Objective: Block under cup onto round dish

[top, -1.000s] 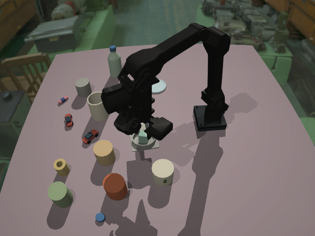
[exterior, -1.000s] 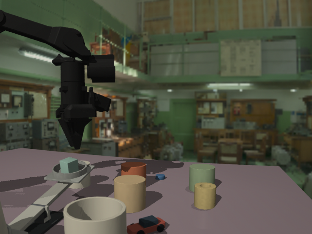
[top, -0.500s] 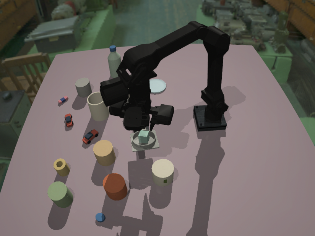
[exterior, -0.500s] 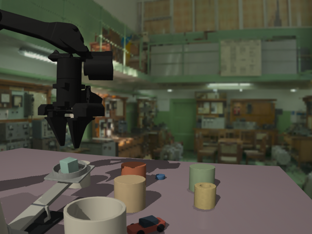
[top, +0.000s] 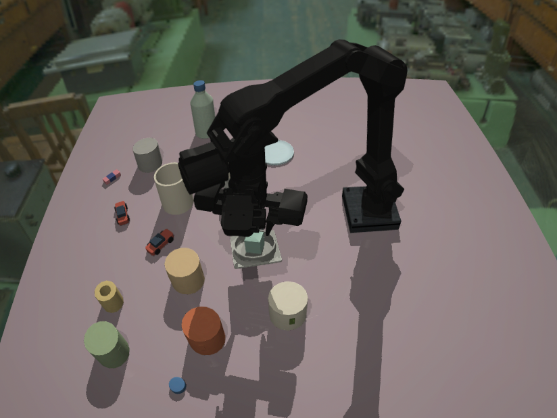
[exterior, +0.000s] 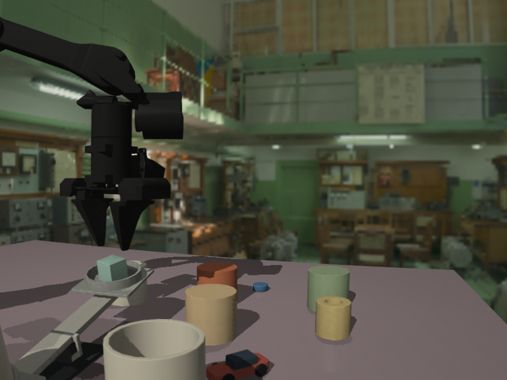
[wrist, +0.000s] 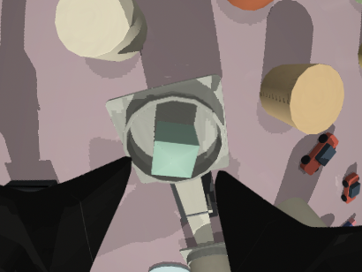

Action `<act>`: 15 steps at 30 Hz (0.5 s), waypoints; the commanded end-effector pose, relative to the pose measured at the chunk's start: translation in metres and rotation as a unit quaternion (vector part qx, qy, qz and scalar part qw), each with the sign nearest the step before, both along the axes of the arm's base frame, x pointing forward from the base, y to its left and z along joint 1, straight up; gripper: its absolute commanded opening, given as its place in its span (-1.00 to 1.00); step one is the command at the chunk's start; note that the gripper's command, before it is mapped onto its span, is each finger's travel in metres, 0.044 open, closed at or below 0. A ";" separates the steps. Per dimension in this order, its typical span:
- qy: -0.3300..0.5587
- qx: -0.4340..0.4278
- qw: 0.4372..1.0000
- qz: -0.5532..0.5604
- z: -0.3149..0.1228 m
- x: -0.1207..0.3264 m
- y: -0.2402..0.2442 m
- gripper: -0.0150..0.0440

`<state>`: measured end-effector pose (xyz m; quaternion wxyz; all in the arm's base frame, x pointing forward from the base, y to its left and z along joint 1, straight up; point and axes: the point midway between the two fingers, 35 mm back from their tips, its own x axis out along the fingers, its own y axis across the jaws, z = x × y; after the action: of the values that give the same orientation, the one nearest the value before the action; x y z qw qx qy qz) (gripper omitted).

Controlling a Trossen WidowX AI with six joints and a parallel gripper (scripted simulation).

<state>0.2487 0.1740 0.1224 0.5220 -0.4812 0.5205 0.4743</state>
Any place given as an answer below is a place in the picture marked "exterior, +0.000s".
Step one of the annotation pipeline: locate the red toy car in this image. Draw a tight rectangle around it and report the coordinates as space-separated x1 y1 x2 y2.
206 349 269 380

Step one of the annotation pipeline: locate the blue cylinder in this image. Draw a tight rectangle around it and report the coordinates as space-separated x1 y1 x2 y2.
253 282 268 293

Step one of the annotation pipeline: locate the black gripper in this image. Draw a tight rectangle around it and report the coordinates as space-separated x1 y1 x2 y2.
60 137 170 251

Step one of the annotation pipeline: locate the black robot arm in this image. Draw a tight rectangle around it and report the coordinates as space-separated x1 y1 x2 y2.
0 17 184 178

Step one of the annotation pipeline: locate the green cylinder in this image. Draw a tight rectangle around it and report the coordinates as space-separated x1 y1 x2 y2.
307 266 350 312

